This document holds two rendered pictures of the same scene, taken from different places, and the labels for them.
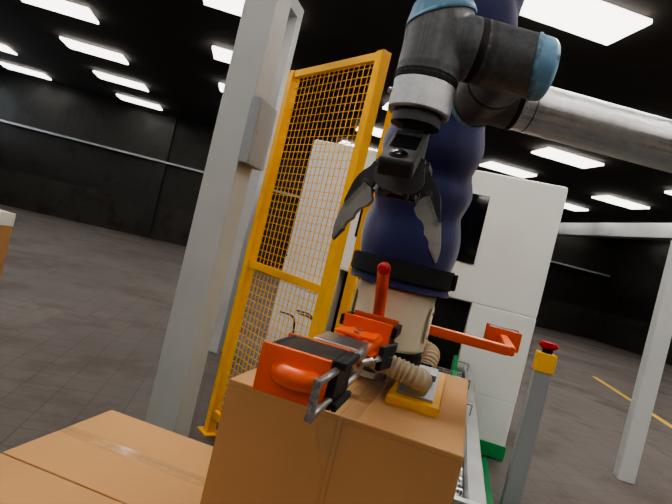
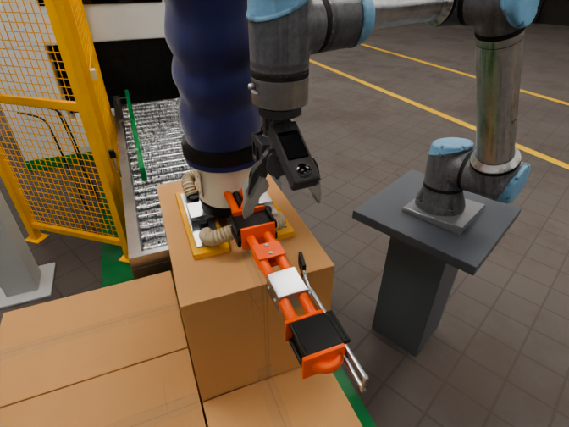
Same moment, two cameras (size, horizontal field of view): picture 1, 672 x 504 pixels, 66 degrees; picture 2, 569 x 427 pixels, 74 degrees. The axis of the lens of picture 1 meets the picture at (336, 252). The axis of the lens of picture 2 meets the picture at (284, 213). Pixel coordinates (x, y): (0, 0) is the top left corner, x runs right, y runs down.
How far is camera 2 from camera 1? 0.55 m
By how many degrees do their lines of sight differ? 48
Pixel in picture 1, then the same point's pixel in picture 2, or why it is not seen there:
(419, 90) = (291, 97)
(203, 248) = not seen: outside the picture
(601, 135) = not seen: hidden behind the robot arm
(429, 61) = (294, 68)
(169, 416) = (13, 259)
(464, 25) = (313, 19)
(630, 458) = not seen: hidden behind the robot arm
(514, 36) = (347, 12)
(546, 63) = (368, 26)
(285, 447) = (235, 314)
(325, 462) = (262, 307)
